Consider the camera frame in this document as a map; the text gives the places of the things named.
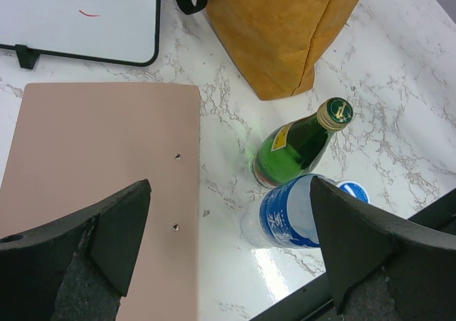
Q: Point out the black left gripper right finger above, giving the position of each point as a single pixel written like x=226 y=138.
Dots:
x=377 y=257

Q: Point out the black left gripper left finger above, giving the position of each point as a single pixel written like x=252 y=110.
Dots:
x=77 y=267

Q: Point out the green glass bottle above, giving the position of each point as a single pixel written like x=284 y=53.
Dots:
x=297 y=147

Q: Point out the yellow canvas tote bag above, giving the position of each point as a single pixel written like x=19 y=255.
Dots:
x=275 y=44

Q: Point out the left clear water bottle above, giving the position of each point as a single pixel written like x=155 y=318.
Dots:
x=284 y=218

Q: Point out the pink notebook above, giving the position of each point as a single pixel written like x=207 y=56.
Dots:
x=77 y=143

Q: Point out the small whiteboard with writing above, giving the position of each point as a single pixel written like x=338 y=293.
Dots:
x=112 y=31

